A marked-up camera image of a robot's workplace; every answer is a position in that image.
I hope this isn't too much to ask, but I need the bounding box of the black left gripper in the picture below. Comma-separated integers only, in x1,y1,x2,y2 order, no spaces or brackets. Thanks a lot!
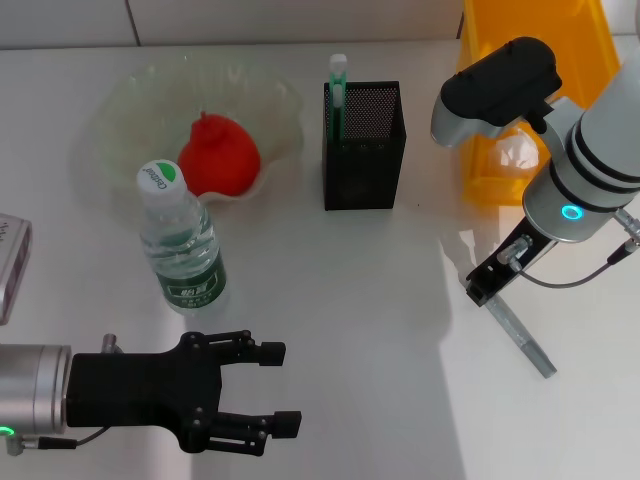
64,329,303,458

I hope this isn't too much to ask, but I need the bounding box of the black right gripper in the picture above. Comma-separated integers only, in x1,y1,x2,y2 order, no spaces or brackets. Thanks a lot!
465,215,556,308

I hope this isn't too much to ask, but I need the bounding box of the grey pen with clear cap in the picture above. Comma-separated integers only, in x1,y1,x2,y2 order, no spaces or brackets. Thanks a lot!
486,293,558,381

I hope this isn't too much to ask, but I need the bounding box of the white paper ball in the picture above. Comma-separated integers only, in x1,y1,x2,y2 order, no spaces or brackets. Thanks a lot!
487,128,545,176

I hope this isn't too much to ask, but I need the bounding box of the water bottle with green label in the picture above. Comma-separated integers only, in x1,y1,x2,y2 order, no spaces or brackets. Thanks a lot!
137,158,229,315

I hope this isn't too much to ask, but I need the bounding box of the green utility knife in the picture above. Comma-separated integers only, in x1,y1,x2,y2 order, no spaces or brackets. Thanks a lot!
327,53,349,144

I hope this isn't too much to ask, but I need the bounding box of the red-orange fruit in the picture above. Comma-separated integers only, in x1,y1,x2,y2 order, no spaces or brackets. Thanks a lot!
177,112,262,197

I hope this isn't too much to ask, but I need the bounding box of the black mesh pen holder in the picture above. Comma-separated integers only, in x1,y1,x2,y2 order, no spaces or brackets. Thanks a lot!
322,80,409,212

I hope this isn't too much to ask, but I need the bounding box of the clear wavy glass fruit plate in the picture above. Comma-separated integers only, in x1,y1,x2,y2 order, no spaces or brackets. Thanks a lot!
68,49,306,221

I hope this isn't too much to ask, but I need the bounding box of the yellow plastic storage bin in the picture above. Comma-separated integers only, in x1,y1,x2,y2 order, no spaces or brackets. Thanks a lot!
454,0,624,204

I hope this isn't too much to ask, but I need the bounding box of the right gripper cable with plug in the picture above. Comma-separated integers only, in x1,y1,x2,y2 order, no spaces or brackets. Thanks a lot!
497,207,640,289

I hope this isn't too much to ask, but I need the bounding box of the gripper cable with plug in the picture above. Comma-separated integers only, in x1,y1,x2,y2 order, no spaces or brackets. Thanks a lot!
0,333,124,458
497,207,640,289

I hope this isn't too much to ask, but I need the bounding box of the left gripper cable with plug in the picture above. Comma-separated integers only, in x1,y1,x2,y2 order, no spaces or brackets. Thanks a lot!
0,333,124,458

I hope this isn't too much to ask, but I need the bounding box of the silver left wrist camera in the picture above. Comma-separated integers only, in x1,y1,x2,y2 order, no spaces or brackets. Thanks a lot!
0,213,34,327

